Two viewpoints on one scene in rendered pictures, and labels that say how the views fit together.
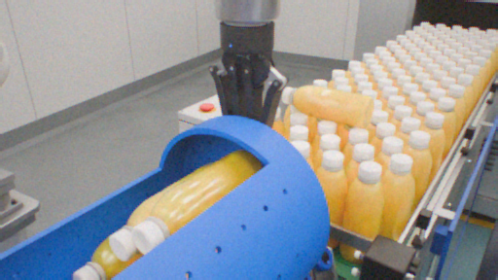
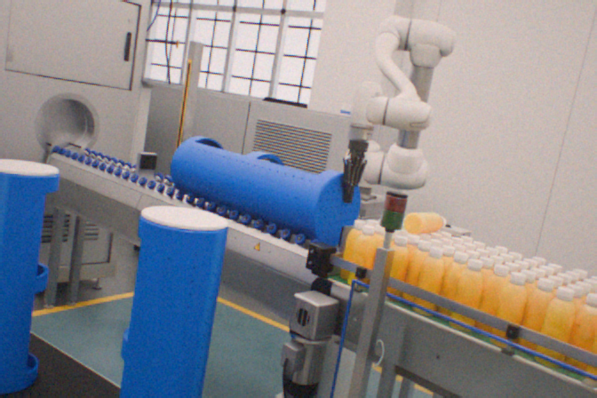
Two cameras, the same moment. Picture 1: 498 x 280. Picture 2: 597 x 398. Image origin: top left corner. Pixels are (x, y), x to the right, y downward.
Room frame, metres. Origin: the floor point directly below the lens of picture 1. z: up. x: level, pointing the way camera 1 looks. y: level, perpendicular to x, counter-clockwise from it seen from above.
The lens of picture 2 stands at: (0.56, -2.21, 1.44)
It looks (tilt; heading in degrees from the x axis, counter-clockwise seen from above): 9 degrees down; 95
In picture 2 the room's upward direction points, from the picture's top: 10 degrees clockwise
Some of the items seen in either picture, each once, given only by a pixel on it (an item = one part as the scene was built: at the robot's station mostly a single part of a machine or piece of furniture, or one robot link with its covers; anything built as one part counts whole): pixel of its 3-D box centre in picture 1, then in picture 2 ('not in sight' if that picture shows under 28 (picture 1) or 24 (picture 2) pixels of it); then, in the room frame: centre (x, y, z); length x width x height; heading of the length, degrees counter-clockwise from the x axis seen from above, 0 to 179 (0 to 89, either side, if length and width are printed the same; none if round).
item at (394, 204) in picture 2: not in sight; (395, 202); (0.69, -0.56, 1.23); 0.06 x 0.06 x 0.04
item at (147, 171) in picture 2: not in sight; (146, 168); (-0.49, 0.74, 1.00); 0.10 x 0.04 x 0.15; 54
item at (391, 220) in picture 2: not in sight; (392, 218); (0.69, -0.56, 1.18); 0.06 x 0.06 x 0.05
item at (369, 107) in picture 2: not in sight; (370, 104); (0.57, 0.00, 1.50); 0.13 x 0.11 x 0.16; 174
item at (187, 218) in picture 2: not in sight; (185, 218); (0.05, -0.36, 1.03); 0.28 x 0.28 x 0.01
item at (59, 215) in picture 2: not in sight; (54, 258); (-1.10, 1.09, 0.31); 0.06 x 0.06 x 0.63; 54
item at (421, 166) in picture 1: (410, 179); (394, 270); (0.75, -0.36, 0.99); 0.07 x 0.07 x 0.19
